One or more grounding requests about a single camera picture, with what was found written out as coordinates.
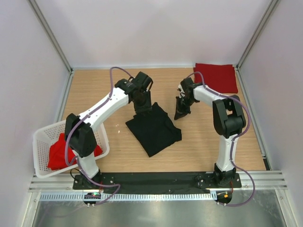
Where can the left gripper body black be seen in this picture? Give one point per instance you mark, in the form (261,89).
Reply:
(143,104)

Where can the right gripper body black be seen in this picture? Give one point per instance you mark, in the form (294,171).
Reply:
(189,101)

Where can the black t shirt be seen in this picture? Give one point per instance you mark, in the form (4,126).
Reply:
(155,131)

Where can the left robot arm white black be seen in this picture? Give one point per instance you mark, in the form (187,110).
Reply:
(80,140)

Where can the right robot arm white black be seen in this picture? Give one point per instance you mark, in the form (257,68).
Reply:
(228,120)

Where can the folded dark red t shirt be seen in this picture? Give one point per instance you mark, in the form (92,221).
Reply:
(220,78)

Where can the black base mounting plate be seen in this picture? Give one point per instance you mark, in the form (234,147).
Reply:
(167,182)

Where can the bright red t shirt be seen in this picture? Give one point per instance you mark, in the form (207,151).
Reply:
(57,154)

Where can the white plastic laundry basket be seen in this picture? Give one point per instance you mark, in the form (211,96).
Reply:
(45,137)

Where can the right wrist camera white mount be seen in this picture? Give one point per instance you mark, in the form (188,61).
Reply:
(181,91)

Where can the white slotted cable duct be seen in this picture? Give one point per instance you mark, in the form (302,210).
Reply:
(93,196)

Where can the aluminium frame rail front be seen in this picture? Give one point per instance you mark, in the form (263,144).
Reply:
(264,180)

